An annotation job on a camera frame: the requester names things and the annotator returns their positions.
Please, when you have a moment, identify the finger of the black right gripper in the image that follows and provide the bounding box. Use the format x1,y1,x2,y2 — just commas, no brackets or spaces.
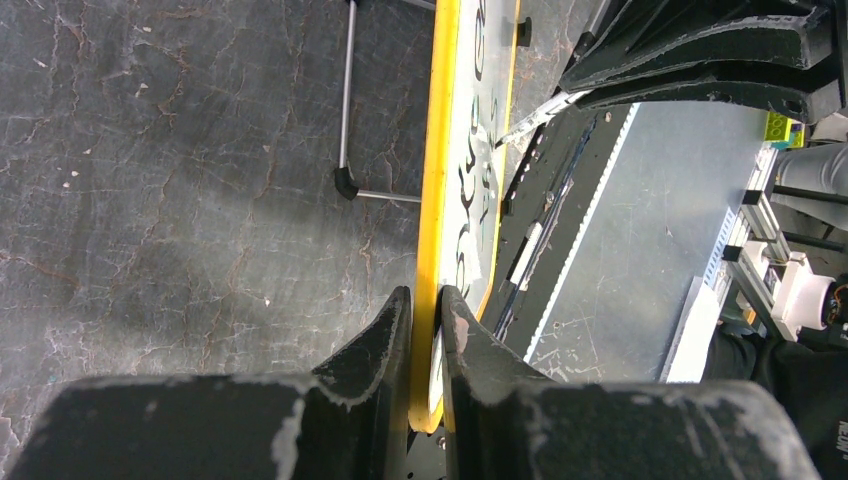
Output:
559,1,835,92
576,62,842,124

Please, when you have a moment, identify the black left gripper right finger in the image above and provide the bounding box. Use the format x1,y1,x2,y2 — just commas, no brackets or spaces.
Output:
438,286,818,479

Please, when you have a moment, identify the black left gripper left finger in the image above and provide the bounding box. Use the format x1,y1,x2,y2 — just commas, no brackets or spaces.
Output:
10,287,411,479

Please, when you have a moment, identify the white whiteboard marker pen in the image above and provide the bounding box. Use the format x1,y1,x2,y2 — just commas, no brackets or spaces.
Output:
494,90,590,149

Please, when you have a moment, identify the white whiteboard with yellow frame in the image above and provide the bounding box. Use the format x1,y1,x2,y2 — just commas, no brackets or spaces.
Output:
408,1,520,433

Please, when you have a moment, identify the colourful toy brick stack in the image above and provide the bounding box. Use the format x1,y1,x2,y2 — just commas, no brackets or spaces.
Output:
763,112,806,150

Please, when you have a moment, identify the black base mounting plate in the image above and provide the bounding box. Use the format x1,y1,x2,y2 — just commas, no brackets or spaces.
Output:
479,89,640,356

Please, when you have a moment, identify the grey whiteboard wire stand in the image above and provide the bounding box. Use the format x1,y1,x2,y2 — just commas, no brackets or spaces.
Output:
333,1,421,205

